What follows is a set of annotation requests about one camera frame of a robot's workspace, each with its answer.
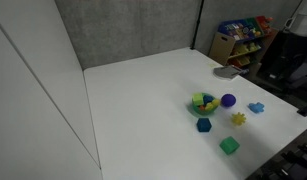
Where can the green bowl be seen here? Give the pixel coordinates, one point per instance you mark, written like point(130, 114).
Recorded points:
point(197, 109)

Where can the yellow spiky star toy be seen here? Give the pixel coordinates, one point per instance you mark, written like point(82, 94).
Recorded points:
point(238, 118)

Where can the toy shelf with coloured bins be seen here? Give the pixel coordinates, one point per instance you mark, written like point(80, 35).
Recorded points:
point(241, 40)

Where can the blue bear toy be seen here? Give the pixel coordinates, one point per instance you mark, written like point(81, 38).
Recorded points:
point(256, 107)

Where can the light green block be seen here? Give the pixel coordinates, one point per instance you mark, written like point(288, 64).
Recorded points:
point(197, 99)

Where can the orange block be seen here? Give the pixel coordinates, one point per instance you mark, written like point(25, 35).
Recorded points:
point(202, 108)

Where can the dark blue block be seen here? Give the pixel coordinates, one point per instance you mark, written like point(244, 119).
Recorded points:
point(203, 125)

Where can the grey metal mounting plate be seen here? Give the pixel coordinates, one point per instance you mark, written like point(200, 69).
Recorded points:
point(226, 72)

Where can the purple spiky ball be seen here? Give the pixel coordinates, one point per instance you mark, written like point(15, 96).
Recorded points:
point(228, 100)

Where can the black vertical pole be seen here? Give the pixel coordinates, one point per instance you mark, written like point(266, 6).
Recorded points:
point(197, 25)

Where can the black table corner clamp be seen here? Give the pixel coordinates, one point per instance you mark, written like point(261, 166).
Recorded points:
point(306, 110)

